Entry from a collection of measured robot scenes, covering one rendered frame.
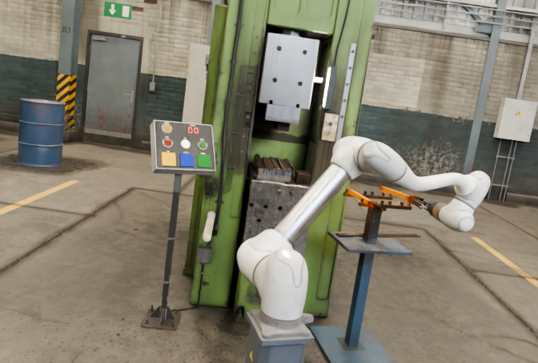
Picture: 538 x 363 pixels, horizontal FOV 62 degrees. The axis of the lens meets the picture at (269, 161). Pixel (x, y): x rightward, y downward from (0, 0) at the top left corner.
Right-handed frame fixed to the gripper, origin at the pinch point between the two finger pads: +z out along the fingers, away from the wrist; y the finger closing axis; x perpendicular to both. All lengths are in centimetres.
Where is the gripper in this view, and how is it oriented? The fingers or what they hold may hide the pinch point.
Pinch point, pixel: (416, 200)
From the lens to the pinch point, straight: 250.3
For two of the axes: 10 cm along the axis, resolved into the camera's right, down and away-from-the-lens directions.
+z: -2.2, -1.6, 9.6
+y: 9.6, 1.1, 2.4
